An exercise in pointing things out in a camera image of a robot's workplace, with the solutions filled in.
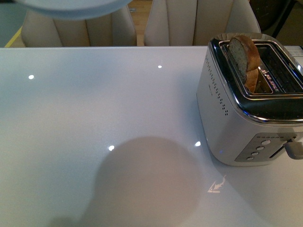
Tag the bread slice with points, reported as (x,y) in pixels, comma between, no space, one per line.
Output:
(247,58)

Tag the light blue plate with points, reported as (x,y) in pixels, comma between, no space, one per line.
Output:
(73,9)

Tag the beige chair left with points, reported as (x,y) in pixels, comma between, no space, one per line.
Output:
(114,29)

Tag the white chrome two-slot toaster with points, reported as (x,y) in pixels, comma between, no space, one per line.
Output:
(244,128)

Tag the info card on table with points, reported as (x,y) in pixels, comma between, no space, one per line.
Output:
(295,51)

